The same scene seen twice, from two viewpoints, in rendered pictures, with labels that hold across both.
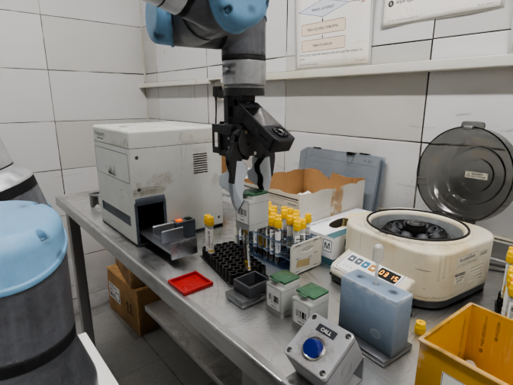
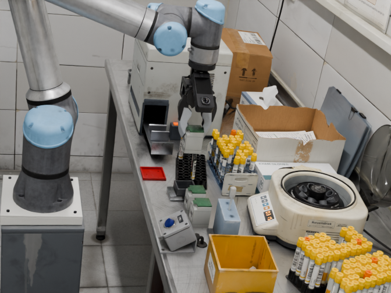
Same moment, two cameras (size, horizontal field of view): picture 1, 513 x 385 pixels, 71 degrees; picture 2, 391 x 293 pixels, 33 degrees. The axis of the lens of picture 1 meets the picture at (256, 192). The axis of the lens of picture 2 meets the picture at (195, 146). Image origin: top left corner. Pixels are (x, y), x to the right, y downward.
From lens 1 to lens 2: 1.20 m
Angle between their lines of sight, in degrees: 25
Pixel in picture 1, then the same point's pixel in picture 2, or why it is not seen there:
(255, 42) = (208, 39)
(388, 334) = not seen: hidden behind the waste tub
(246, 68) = (199, 53)
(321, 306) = (203, 213)
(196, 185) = not seen: hidden behind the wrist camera
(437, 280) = (290, 228)
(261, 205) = (196, 139)
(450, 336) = (238, 245)
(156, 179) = (164, 87)
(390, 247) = (276, 196)
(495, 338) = (263, 257)
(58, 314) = (61, 161)
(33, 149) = not seen: outside the picture
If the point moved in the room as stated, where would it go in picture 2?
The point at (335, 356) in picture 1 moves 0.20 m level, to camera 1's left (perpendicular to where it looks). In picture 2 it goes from (174, 229) to (105, 200)
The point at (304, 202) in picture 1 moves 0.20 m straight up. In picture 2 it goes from (263, 144) to (277, 80)
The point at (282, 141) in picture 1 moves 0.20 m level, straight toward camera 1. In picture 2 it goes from (202, 107) to (156, 131)
